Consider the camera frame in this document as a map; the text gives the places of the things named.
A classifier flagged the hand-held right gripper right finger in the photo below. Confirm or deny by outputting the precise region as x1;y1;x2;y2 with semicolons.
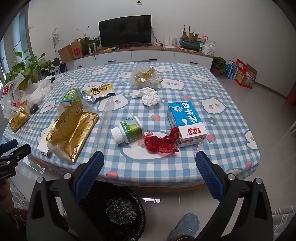
195;151;274;241

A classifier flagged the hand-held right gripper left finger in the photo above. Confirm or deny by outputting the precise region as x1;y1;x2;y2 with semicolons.
26;151;105;241

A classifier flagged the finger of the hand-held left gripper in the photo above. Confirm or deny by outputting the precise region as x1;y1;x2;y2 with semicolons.
0;139;18;153
0;144;31;166

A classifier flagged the black lined waste bin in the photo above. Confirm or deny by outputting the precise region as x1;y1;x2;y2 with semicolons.
80;180;146;241

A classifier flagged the large gold foil bag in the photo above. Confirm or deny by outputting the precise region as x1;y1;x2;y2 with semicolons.
46;100;99;164

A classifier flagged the red mesh net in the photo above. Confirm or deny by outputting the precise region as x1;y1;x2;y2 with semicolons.
143;127;180;154

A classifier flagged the white pill bottle green label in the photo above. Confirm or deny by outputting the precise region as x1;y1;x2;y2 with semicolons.
110;116;143;145

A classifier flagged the yellow black snack packet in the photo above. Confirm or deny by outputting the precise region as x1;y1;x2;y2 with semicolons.
80;83;116;102

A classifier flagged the clear bag of gold wrappers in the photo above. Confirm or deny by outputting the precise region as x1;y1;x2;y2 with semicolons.
128;62;164;88

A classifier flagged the small gold foil bag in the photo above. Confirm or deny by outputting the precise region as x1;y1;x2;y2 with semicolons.
8;100;32;133

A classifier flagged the white plastic bag red print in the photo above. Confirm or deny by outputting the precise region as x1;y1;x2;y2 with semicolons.
1;74;23;118

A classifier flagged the blue checked tablecloth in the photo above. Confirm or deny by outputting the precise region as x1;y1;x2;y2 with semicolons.
3;61;261;187

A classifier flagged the blue fuzzy slipper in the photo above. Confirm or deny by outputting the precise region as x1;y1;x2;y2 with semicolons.
167;213;200;241

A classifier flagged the clear plastic tube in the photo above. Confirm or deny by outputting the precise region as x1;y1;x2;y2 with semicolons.
97;97;115;142

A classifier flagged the blue white milk carton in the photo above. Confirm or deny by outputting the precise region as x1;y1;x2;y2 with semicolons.
167;101;208;149

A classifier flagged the green white carton box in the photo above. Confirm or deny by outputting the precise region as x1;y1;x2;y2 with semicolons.
57;88;84;114

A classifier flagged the light green leafy plant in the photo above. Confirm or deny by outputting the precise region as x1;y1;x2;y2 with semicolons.
6;49;47;90

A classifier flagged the grey patterned rug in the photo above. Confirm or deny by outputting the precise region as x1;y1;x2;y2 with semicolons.
272;207;296;234

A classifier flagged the crumpled white tissue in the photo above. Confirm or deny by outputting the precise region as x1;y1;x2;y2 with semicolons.
142;87;162;106
129;89;148;99

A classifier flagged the brown box colourful print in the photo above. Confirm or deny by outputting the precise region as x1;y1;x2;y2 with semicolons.
242;64;258;89

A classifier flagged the plain brown cardboard box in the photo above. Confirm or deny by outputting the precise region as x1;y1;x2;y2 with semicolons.
57;44;74;63

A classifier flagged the blue printed box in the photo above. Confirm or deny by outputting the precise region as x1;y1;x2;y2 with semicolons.
225;60;239;80

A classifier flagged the small potted floor plant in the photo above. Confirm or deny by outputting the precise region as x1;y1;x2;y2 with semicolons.
211;56;228;77

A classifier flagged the cardboard box red print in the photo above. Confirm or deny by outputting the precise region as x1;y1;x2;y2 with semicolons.
70;40;83;58

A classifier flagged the long-leaf potted plant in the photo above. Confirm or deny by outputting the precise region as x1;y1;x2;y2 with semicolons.
77;25;101;61

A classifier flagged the white paper sack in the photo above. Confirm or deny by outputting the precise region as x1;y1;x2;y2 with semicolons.
202;40;216;56

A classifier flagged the white cabinet wooden top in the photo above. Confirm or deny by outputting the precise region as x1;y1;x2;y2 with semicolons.
66;44;214;72

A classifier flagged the bonsai in teal pot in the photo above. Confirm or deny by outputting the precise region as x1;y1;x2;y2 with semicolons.
179;24;201;52

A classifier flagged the white spray bottle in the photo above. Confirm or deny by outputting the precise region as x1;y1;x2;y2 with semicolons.
201;35;210;52

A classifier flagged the white router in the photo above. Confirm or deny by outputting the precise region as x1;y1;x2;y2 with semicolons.
163;35;178;50

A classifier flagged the black television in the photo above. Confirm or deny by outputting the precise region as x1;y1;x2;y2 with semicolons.
98;15;152;48

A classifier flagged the white wire wall ornament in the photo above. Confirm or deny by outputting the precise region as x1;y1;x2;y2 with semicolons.
50;28;64;52

